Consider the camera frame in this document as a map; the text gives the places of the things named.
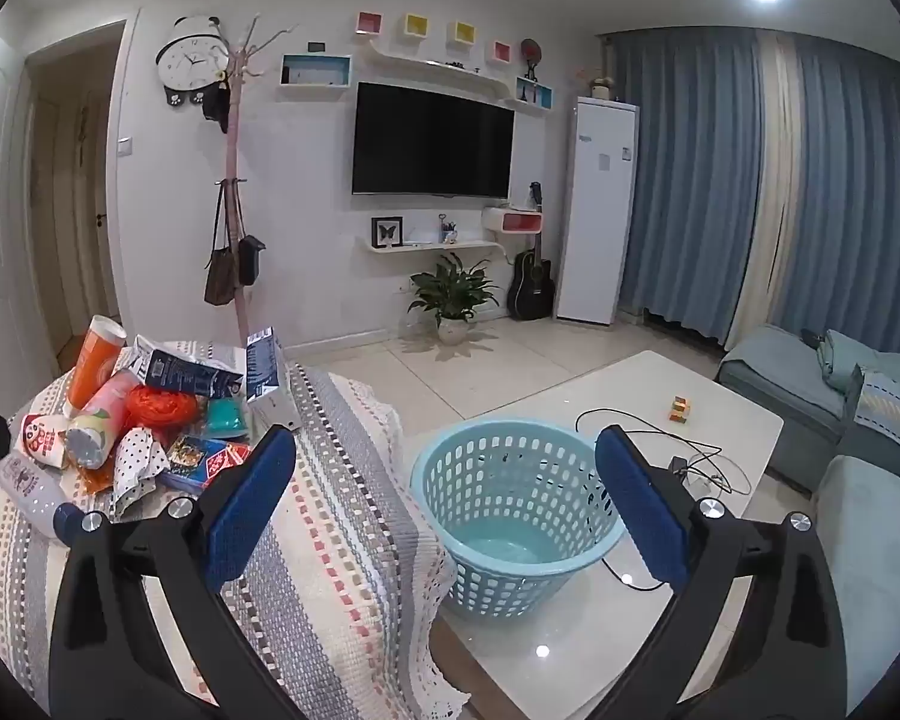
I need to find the striped knitted blanket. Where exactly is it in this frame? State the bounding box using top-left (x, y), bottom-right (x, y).
top-left (0, 341), bottom-right (470, 720)

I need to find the cream curtain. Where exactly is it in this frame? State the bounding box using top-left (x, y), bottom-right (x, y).
top-left (724, 34), bottom-right (807, 352)

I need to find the dark blue snack bag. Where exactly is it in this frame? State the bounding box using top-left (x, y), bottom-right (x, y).
top-left (124, 334), bottom-right (247, 400)

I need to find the white and red paper wrapper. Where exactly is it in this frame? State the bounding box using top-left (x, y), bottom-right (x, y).
top-left (19, 412), bottom-right (72, 470)

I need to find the green potted plant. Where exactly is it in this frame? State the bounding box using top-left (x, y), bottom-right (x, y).
top-left (407, 253), bottom-right (500, 346)

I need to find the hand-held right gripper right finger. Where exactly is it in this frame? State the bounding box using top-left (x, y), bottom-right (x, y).
top-left (595, 424), bottom-right (848, 720)

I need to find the orange plastic bag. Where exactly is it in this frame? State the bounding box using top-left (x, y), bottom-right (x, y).
top-left (126, 384), bottom-right (200, 436)

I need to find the white polka dot bag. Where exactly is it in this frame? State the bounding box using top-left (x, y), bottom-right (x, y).
top-left (109, 427), bottom-right (177, 518)

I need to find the light blue plastic basket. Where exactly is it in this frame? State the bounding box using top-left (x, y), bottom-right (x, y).
top-left (410, 420), bottom-right (627, 620)

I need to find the panda wall clock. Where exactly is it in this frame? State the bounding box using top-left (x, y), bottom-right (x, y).
top-left (156, 15), bottom-right (232, 107)

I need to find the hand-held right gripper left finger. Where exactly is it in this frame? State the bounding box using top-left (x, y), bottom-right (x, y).
top-left (49, 424), bottom-right (312, 720)

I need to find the white low wall shelf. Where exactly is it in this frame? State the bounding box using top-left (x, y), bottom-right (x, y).
top-left (356, 238), bottom-right (505, 256)

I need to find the patterned grey cushion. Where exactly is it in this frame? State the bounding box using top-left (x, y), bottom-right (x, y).
top-left (844, 367), bottom-right (900, 466)

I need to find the small black bag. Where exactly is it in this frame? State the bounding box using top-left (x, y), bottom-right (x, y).
top-left (236, 180), bottom-right (266, 287)

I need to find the grey-blue sofa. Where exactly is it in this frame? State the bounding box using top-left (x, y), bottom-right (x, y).
top-left (716, 324), bottom-right (900, 620)

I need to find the brown handbag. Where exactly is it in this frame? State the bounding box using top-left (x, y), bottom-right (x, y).
top-left (204, 178), bottom-right (242, 307)

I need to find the black guitar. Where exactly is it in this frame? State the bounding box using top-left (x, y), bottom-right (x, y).
top-left (506, 181), bottom-right (556, 321)

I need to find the cream inner door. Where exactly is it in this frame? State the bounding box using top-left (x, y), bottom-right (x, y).
top-left (34, 86), bottom-right (112, 346)

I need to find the black cable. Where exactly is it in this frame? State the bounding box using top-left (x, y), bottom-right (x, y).
top-left (576, 409), bottom-right (751, 592)

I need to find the black wall television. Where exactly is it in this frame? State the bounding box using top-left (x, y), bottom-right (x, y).
top-left (351, 81), bottom-right (516, 200)

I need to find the red and white wall box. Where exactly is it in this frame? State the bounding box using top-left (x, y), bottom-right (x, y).
top-left (482, 206), bottom-right (545, 237)

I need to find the large blue-lined box shelf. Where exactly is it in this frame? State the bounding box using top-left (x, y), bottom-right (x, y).
top-left (277, 54), bottom-right (355, 89)

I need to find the blue curtain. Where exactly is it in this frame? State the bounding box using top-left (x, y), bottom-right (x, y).
top-left (607, 28), bottom-right (900, 361)

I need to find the teal snack packet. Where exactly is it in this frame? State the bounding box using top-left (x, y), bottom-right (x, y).
top-left (204, 396), bottom-right (252, 442)

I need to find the orange paper cup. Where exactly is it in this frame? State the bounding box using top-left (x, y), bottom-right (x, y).
top-left (67, 315), bottom-right (128, 417)

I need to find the black hanging cap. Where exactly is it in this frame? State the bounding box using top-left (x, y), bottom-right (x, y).
top-left (201, 86), bottom-right (230, 134)

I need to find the pink snack canister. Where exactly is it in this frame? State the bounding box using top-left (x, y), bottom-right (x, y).
top-left (64, 371), bottom-right (143, 470)

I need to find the white charger plug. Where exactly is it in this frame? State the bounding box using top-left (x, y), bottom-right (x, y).
top-left (682, 469), bottom-right (728, 500)

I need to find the teal folded cushion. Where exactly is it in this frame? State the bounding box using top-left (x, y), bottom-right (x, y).
top-left (817, 330), bottom-right (900, 395)

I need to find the blue and red card box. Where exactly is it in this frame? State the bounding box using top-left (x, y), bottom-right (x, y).
top-left (157, 435), bottom-right (254, 496)

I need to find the white room door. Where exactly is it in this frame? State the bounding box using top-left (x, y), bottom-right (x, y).
top-left (0, 30), bottom-right (55, 428)

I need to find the white bottle with blue cap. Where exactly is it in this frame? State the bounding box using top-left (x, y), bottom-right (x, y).
top-left (0, 454), bottom-right (87, 545)

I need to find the blue and white carton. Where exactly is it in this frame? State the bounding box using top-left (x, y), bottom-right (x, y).
top-left (244, 328), bottom-right (302, 432)

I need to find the pink coat rack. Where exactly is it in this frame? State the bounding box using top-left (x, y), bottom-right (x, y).
top-left (214, 13), bottom-right (301, 350)

